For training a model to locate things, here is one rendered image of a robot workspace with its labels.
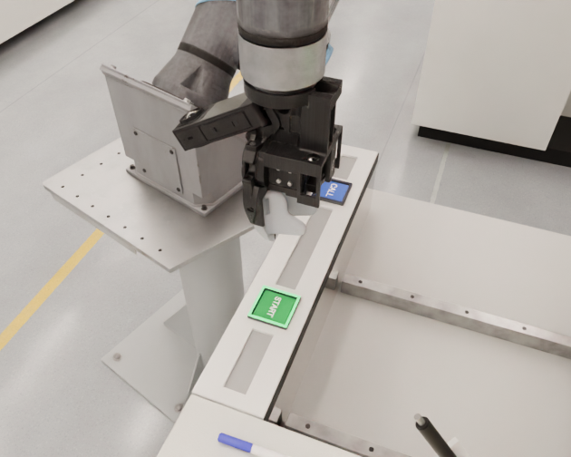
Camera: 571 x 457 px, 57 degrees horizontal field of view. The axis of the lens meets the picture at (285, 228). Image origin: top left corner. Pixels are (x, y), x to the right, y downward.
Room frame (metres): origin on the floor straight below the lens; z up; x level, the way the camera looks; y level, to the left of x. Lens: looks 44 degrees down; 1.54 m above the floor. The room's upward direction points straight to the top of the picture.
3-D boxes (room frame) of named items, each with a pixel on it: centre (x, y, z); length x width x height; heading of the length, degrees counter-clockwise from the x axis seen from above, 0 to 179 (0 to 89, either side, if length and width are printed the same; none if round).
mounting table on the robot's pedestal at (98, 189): (0.91, 0.21, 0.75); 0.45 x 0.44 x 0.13; 52
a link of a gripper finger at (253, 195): (0.42, 0.03, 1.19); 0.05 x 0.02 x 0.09; 159
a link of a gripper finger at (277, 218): (0.42, 0.00, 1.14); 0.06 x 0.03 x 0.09; 69
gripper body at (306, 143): (0.43, 0.00, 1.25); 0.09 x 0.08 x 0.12; 69
